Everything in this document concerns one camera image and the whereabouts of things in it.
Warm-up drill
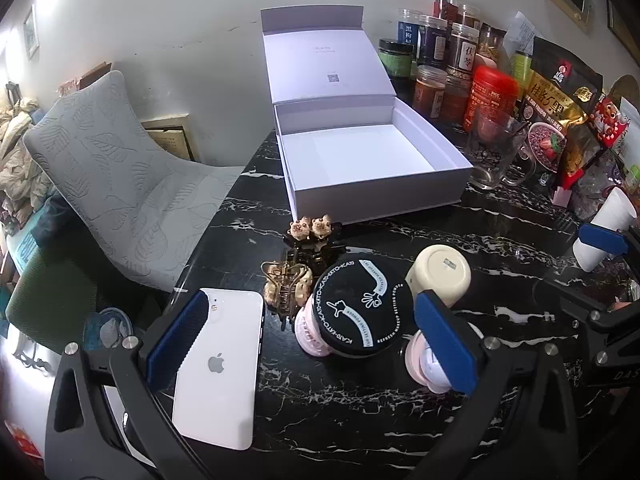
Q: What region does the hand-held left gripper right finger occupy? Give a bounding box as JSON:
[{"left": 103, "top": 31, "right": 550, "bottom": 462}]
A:
[{"left": 415, "top": 290, "right": 596, "bottom": 480}]

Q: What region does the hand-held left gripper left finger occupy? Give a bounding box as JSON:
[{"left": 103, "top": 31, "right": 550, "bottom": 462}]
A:
[{"left": 44, "top": 289, "right": 221, "bottom": 480}]

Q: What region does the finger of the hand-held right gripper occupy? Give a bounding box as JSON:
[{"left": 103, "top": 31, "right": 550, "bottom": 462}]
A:
[
  {"left": 534, "top": 276, "right": 640, "bottom": 366},
  {"left": 579, "top": 224, "right": 640, "bottom": 261}
]

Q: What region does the white egg-shaped case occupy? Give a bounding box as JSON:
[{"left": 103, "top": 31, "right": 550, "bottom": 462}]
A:
[{"left": 402, "top": 332, "right": 453, "bottom": 395}]

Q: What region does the cream jar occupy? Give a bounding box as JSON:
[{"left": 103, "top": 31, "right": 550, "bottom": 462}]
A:
[{"left": 404, "top": 245, "right": 472, "bottom": 308}]

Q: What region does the black lid powder jar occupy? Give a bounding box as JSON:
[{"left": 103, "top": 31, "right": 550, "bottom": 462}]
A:
[{"left": 312, "top": 259, "right": 416, "bottom": 361}]

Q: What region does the gold hair claw clip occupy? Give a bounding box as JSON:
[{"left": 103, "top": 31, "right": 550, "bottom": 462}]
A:
[{"left": 261, "top": 255, "right": 315, "bottom": 333}]

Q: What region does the pink round jar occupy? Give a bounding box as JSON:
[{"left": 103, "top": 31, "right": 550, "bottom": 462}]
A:
[{"left": 294, "top": 305, "right": 336, "bottom": 358}]

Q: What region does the dark bear hair claw clip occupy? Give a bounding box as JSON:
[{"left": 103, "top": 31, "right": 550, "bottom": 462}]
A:
[{"left": 286, "top": 214, "right": 343, "bottom": 261}]

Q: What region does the white gift box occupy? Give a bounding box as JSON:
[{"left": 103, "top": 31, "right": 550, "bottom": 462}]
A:
[{"left": 260, "top": 5, "right": 475, "bottom": 225}]

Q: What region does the white paper cup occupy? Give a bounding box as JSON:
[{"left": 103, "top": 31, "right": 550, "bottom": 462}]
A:
[{"left": 572, "top": 187, "right": 640, "bottom": 271}]

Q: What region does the white smartphone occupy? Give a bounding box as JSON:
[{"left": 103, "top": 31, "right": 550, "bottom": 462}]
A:
[{"left": 172, "top": 287, "right": 266, "bottom": 452}]

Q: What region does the blue plastic container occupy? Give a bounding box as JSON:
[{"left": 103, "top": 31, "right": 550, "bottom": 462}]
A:
[{"left": 82, "top": 309, "right": 133, "bottom": 351}]

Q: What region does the red cartoon packet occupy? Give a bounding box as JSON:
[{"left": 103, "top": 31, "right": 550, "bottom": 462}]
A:
[{"left": 587, "top": 95, "right": 633, "bottom": 148}]

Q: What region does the dark green seat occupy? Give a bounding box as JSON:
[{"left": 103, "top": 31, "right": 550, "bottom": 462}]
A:
[{"left": 5, "top": 245, "right": 151, "bottom": 356}]

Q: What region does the dark snack bag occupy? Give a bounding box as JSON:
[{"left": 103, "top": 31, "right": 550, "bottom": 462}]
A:
[{"left": 520, "top": 35, "right": 603, "bottom": 181}]

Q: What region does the glass mug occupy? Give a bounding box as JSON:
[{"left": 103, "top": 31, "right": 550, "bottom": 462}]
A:
[{"left": 465, "top": 107, "right": 538, "bottom": 191}]

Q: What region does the grey leaf pattern cushion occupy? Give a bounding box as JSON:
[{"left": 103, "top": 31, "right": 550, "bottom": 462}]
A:
[{"left": 22, "top": 70, "right": 246, "bottom": 293}]

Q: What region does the red tin can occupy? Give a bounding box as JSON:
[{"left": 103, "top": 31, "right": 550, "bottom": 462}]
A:
[{"left": 462, "top": 65, "right": 521, "bottom": 133}]

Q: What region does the orange contents clear jar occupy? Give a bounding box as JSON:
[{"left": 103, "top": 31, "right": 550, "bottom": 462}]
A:
[
  {"left": 412, "top": 65, "right": 448, "bottom": 113},
  {"left": 442, "top": 74, "right": 473, "bottom": 123}
]

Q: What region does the light brown contents jar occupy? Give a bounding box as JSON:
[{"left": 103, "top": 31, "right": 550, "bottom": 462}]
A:
[{"left": 475, "top": 25, "right": 508, "bottom": 68}]

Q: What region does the white paper receipt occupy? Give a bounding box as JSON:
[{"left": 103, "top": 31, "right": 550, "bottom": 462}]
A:
[{"left": 502, "top": 10, "right": 538, "bottom": 56}]

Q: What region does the dark jar white label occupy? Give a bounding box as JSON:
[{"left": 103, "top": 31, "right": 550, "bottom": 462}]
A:
[{"left": 446, "top": 22, "right": 481, "bottom": 81}]

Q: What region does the pile of clothes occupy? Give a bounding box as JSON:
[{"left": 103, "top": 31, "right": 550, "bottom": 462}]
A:
[{"left": 0, "top": 95, "right": 56, "bottom": 226}]

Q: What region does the purple label clear jar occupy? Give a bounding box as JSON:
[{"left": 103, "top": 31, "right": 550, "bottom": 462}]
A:
[{"left": 417, "top": 14, "right": 451, "bottom": 68}]

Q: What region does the small clear jar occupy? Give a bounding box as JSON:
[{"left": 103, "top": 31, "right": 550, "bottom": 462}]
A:
[{"left": 457, "top": 4, "right": 483, "bottom": 28}]

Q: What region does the green label black lid jar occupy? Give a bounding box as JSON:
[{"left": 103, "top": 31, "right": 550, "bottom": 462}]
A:
[{"left": 377, "top": 38, "right": 418, "bottom": 81}]

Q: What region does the blue label clear jar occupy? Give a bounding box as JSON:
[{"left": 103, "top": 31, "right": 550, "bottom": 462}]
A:
[{"left": 397, "top": 8, "right": 426, "bottom": 48}]

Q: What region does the wooden frame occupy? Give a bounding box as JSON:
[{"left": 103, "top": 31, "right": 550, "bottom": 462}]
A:
[{"left": 140, "top": 112, "right": 201, "bottom": 163}]

